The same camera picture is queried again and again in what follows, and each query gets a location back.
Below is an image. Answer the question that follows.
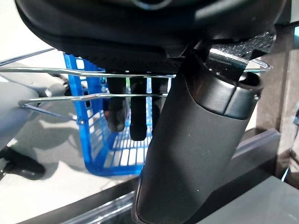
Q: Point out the dark shelf board clear edge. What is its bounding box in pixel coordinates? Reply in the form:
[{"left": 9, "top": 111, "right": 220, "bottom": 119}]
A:
[{"left": 62, "top": 190, "right": 141, "bottom": 224}]

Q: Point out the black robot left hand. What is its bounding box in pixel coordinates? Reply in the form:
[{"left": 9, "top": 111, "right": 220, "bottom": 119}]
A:
[{"left": 14, "top": 0, "right": 287, "bottom": 224}]

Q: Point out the grey robot right leg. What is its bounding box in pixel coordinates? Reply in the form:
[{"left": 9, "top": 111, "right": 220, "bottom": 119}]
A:
[{"left": 0, "top": 147, "right": 46, "bottom": 182}]

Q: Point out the metal wire basket handle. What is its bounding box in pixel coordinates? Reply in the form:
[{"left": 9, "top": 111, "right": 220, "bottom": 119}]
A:
[
  {"left": 18, "top": 92, "right": 169, "bottom": 123},
  {"left": 0, "top": 59, "right": 273, "bottom": 79}
]

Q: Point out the blue plastic shopping basket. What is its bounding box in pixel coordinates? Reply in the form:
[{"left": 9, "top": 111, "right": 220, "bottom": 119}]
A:
[{"left": 63, "top": 52, "right": 172, "bottom": 177}]

